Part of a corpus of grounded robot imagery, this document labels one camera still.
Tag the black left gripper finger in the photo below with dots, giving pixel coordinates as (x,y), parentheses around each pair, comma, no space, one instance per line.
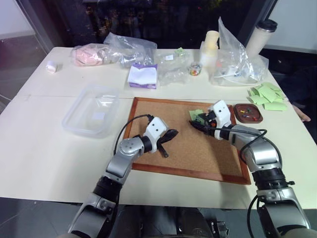
(164,151)
(173,133)

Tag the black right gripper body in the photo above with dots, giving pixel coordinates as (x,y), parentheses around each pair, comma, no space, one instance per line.
(209,119)

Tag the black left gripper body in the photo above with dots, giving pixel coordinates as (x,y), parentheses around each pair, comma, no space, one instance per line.
(164,138)

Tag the green sticky note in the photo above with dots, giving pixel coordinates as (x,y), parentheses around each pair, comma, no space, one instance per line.
(193,114)

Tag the dark rounded robot base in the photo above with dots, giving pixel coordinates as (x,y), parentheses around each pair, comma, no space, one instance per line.
(173,223)

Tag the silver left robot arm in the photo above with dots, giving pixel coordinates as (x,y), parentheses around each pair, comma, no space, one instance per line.
(123,158)

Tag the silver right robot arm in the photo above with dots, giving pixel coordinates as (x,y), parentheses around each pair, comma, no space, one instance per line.
(262,153)

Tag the brown wooden tray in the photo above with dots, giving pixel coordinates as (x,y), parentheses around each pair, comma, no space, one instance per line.
(248,114)

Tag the small jar of pushpins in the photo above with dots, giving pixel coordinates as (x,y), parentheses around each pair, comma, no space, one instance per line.
(196,70)

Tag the crumpled green note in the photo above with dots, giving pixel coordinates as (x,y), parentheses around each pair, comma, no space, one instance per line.
(179,51)

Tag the clear plastic box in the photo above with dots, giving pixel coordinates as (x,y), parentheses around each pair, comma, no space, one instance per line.
(91,111)

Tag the bare person hand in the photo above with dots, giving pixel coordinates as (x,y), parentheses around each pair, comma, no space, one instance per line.
(302,114)

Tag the clear bag with white label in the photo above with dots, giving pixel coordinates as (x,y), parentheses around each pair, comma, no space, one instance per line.
(173,67)

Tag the large clear plastic bag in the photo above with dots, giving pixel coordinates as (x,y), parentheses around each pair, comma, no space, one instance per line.
(235,62)

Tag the pile of green notes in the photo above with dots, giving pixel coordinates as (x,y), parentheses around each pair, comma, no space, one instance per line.
(268,98)

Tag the purple tissue pack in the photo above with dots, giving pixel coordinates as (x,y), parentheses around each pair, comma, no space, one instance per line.
(143,75)

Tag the white and yellow bottle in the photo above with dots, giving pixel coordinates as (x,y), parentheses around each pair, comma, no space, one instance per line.
(210,49)

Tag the crumpled clear plastic bag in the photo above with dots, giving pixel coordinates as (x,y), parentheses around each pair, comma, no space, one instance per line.
(131,49)

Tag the cream tumbler with black lid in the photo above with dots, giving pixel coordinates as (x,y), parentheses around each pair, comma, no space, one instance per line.
(260,37)

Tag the dark person sleeve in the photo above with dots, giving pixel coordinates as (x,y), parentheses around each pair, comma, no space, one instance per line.
(303,84)

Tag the bag of pink items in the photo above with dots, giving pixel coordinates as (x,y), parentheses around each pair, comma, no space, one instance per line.
(86,55)

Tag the small white tape roll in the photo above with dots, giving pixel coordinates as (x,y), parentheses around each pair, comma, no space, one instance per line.
(52,67)

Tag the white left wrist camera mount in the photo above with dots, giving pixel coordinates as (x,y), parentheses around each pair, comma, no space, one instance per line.
(156,127)

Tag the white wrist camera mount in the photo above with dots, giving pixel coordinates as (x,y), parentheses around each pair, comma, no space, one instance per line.
(221,111)
(156,127)

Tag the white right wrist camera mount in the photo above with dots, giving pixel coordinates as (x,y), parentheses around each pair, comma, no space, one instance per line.
(221,111)

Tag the cork board with wooden frame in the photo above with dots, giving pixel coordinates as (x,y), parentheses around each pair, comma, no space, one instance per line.
(193,148)

